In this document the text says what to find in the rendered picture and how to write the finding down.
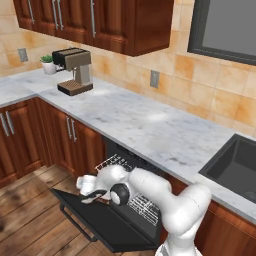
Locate grey wall outlet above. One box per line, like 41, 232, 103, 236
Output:
17, 47, 30, 64
149, 69, 161, 90

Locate white wire dishwasher rack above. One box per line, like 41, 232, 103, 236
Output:
94, 153, 162, 228

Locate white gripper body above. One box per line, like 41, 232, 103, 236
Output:
75, 173, 99, 198

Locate black and grey coffee machine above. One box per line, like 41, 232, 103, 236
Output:
51, 47, 95, 97

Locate black dishwasher door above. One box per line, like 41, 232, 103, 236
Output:
49, 187, 164, 254

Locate dark wood cupboard door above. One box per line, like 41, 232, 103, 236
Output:
69, 118, 107, 181
0, 107, 18, 188
39, 99, 78, 177
4, 99, 46, 177

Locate black sink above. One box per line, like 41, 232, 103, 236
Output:
198, 132, 256, 205

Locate black dishwasher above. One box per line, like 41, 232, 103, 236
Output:
101, 134, 174, 248

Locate green plant in white pot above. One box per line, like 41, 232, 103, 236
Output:
39, 54, 58, 76

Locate grey framed window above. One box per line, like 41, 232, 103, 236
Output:
186, 0, 256, 66

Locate dark wood wall cupboards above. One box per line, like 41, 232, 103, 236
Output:
12, 0, 175, 58

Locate silver cupboard handle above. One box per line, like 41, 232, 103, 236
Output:
5, 110, 16, 136
65, 116, 73, 141
70, 118, 78, 143
0, 112, 10, 138

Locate black dishwasher door handle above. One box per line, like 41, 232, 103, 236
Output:
58, 202, 100, 243

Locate dark wood sink cupboard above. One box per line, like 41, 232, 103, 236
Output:
162, 172, 256, 256

